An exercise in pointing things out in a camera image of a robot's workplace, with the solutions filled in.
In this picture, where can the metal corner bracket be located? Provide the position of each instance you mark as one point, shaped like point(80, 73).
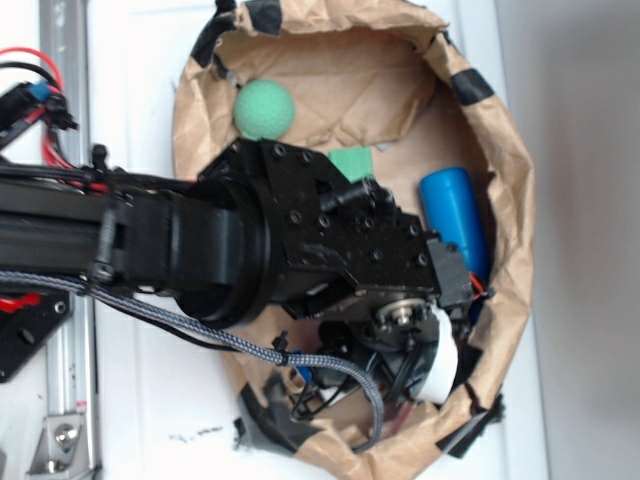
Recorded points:
point(62, 449)

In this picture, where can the brown paper bag bin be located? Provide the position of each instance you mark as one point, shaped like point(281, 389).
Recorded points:
point(364, 73)

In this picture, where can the green rectangular sponge block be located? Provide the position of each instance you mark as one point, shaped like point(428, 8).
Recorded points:
point(354, 164)

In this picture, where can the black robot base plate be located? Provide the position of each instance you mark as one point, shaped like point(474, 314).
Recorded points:
point(27, 322)

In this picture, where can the blue plastic bottle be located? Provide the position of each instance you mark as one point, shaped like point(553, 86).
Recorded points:
point(451, 209)

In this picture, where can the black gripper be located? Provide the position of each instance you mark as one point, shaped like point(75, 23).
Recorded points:
point(391, 300)

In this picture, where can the green foam ball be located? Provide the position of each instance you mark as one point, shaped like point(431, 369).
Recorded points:
point(263, 109)

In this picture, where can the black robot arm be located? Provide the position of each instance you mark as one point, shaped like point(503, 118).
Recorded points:
point(265, 223)

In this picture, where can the aluminium extrusion rail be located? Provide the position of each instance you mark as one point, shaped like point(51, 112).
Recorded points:
point(71, 351)

